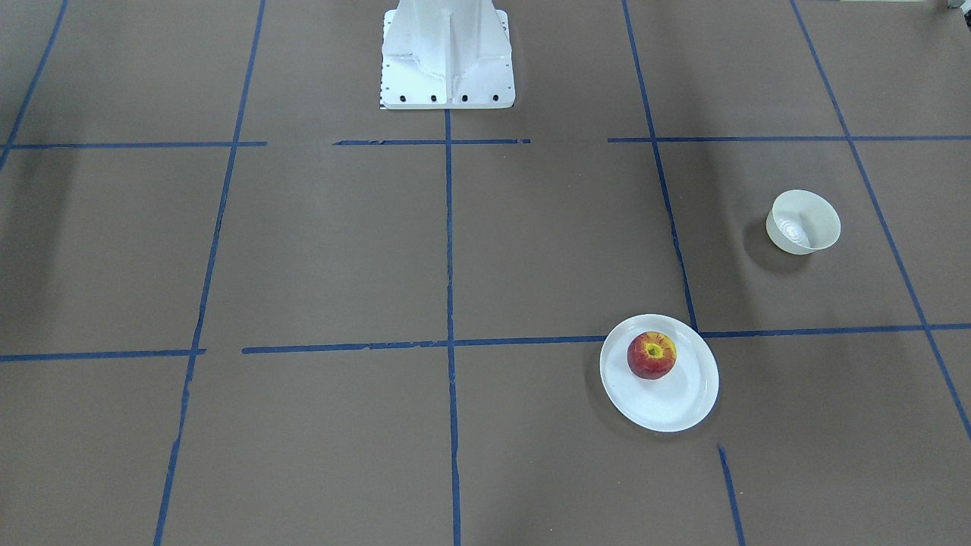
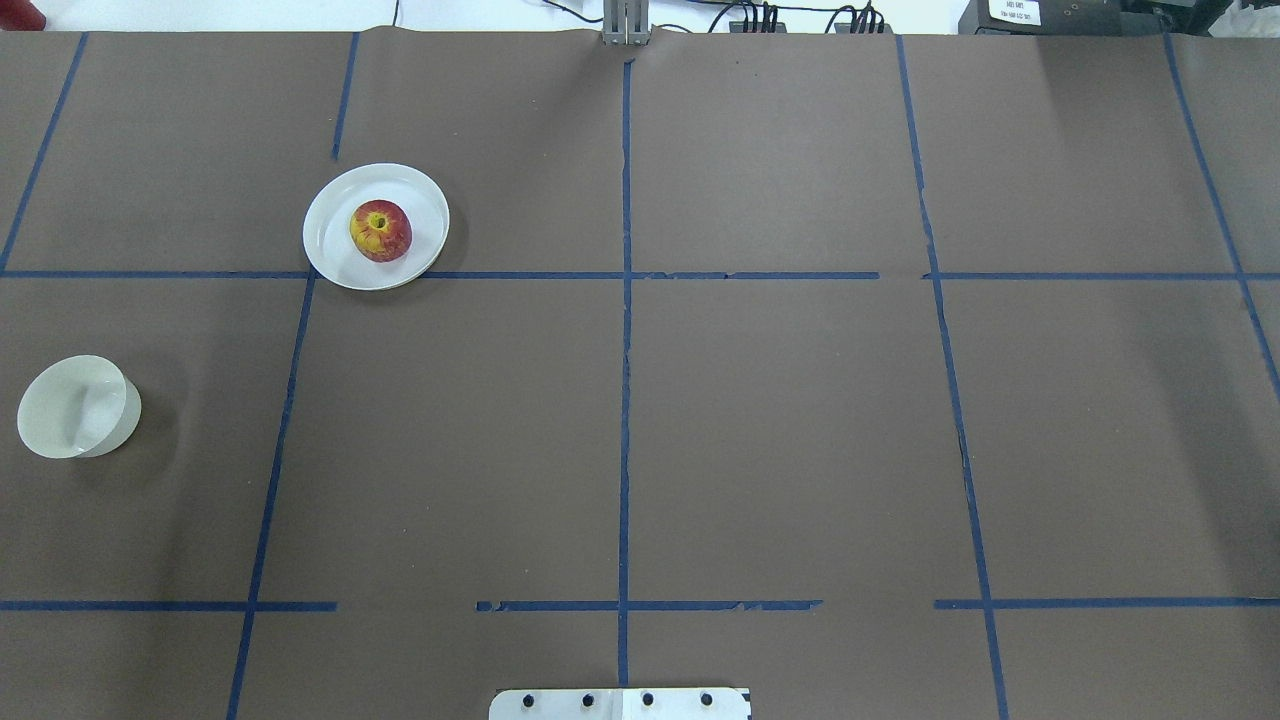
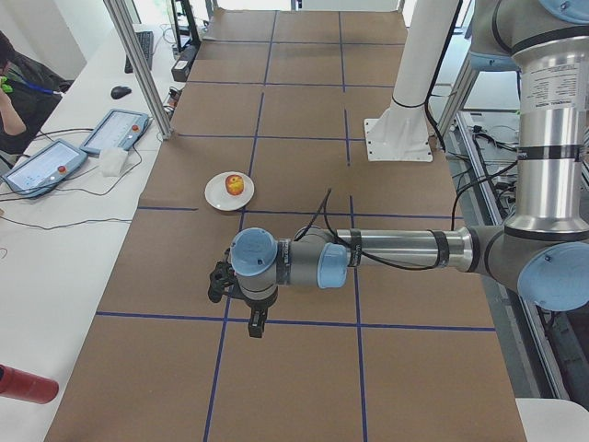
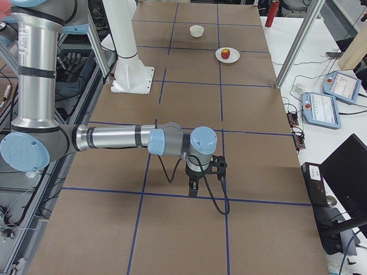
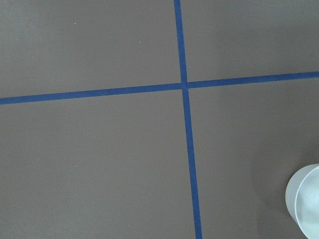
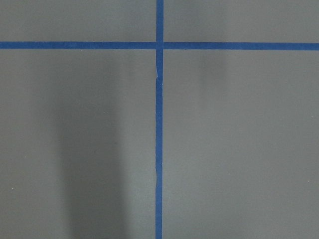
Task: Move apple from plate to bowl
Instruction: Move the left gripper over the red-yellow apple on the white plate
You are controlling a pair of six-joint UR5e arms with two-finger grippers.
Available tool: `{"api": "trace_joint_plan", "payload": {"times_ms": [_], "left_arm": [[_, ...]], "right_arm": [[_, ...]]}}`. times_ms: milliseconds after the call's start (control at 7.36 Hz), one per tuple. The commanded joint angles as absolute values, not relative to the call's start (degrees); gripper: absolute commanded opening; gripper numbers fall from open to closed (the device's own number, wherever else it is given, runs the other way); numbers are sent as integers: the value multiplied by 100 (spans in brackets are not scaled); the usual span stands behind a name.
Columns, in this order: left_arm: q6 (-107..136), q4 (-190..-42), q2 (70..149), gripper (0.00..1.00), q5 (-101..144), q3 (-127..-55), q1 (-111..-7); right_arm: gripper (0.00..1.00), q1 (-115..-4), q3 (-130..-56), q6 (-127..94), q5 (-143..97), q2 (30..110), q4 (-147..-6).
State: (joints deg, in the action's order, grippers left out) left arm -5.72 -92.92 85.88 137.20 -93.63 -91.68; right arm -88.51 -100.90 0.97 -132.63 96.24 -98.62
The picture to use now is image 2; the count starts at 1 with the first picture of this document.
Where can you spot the red yellow apple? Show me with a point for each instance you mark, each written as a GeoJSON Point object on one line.
{"type": "Point", "coordinates": [380, 231]}

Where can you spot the white round plate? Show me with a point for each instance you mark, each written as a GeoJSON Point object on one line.
{"type": "Point", "coordinates": [325, 233]}

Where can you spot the white bowl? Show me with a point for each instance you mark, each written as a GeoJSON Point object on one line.
{"type": "Point", "coordinates": [82, 406]}

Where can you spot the black power strip left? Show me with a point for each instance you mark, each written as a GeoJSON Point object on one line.
{"type": "Point", "coordinates": [756, 19]}

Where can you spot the black power strip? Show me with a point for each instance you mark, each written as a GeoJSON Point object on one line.
{"type": "Point", "coordinates": [864, 19]}
{"type": "Point", "coordinates": [756, 19]}

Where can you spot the black power strip right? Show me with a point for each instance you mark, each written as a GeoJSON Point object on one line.
{"type": "Point", "coordinates": [864, 19]}

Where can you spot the black box with label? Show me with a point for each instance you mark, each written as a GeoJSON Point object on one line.
{"type": "Point", "coordinates": [1073, 18]}

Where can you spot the dark red object corner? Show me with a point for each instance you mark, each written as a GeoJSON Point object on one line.
{"type": "Point", "coordinates": [21, 16]}

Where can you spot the grey metal post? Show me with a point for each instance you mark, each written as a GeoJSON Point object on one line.
{"type": "Point", "coordinates": [626, 22]}

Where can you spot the white metal base plate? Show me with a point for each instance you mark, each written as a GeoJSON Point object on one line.
{"type": "Point", "coordinates": [623, 703]}

